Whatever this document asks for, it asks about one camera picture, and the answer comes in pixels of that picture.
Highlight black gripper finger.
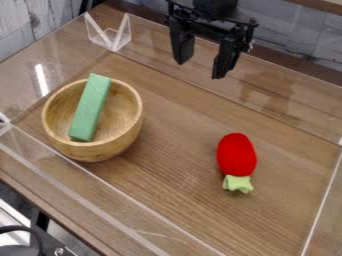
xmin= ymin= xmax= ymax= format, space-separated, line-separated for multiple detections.
xmin=168 ymin=18 xmax=195 ymax=65
xmin=211 ymin=37 xmax=240 ymax=79

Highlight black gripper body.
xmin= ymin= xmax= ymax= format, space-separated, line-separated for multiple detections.
xmin=165 ymin=0 xmax=258 ymax=38

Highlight brown wooden bowl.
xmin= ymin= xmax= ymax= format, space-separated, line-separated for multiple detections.
xmin=41 ymin=79 xmax=143 ymax=162

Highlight green foam block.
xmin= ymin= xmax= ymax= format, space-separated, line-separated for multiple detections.
xmin=68 ymin=73 xmax=111 ymax=142

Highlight red plush strawberry toy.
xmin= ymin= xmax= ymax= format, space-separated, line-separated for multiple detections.
xmin=216 ymin=133 xmax=258 ymax=194

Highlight clear acrylic corner bracket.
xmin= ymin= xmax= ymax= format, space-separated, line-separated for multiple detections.
xmin=84 ymin=12 xmax=131 ymax=52

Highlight clear acrylic enclosure wall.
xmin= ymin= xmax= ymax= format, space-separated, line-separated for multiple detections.
xmin=0 ymin=18 xmax=342 ymax=256

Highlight black metal table frame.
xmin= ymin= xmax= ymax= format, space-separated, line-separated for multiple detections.
xmin=28 ymin=208 xmax=91 ymax=256

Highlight black cable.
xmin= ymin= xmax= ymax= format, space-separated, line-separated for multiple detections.
xmin=0 ymin=224 xmax=45 ymax=256

